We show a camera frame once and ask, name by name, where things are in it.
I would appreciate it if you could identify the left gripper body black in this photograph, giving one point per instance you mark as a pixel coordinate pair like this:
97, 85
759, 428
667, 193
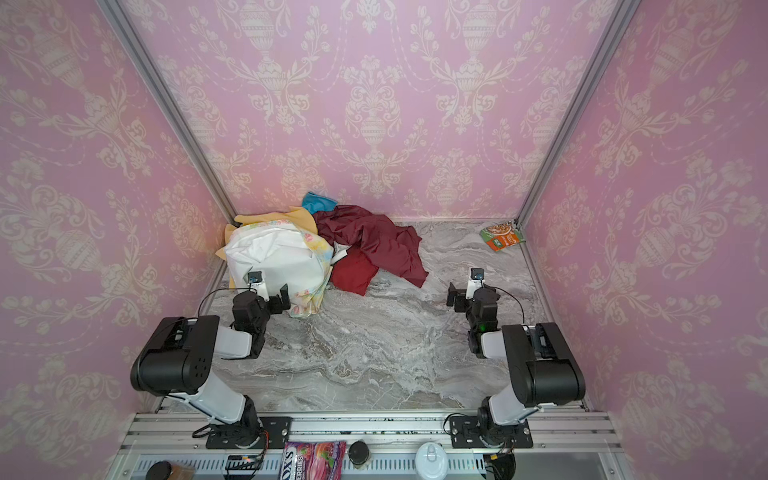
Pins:
274, 306

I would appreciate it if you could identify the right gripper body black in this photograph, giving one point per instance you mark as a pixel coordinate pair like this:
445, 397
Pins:
458, 297

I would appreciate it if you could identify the white cloth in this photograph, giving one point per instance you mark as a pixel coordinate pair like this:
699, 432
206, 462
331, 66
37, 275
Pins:
273, 255

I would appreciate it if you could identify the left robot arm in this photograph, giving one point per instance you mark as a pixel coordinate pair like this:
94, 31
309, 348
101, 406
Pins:
177, 363

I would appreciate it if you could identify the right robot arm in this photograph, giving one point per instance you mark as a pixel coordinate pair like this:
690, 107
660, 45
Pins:
542, 370

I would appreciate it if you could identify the floral pastel cloth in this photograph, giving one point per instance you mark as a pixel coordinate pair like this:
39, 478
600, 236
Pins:
312, 282

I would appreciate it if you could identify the maroon cloth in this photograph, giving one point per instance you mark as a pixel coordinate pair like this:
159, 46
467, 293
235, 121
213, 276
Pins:
388, 246

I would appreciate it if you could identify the red cloth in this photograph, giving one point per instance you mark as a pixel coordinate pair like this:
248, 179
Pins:
354, 272

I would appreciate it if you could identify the yellow cloth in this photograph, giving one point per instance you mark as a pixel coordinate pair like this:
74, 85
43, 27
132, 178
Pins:
263, 236

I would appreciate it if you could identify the teal cloth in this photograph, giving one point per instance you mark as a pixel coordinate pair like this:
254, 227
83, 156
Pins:
315, 203

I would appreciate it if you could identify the green orange snack packet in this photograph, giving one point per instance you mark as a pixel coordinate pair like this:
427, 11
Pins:
502, 235

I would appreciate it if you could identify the pink candy bag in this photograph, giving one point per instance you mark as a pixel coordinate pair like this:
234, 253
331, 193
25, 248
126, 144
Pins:
312, 461

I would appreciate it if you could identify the white round lid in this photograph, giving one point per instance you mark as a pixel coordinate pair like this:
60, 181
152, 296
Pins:
431, 462

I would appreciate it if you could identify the small black knob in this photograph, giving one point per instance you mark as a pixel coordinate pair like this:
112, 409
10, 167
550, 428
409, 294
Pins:
359, 454

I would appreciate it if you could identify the brown jar black lid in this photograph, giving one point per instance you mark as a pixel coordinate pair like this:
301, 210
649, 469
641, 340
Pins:
167, 470

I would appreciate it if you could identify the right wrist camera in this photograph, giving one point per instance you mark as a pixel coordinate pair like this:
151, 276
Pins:
476, 279

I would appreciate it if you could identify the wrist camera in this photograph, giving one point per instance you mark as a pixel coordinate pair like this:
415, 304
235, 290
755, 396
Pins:
255, 282
476, 279

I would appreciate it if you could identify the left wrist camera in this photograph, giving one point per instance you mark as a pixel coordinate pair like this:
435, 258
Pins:
255, 282

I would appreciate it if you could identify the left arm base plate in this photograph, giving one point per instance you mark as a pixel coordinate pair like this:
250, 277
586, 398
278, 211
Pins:
270, 432

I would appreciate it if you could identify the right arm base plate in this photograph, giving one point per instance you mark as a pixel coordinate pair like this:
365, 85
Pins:
470, 432

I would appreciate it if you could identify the aluminium front rail frame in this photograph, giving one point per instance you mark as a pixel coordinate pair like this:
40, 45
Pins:
559, 443

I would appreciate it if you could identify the right aluminium corner post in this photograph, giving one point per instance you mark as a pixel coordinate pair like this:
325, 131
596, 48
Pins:
617, 25

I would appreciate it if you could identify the aluminium corner post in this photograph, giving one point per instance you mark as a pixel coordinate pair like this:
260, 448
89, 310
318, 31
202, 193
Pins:
617, 25
150, 73

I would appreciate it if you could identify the left aluminium corner post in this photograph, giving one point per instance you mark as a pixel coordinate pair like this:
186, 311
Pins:
150, 73

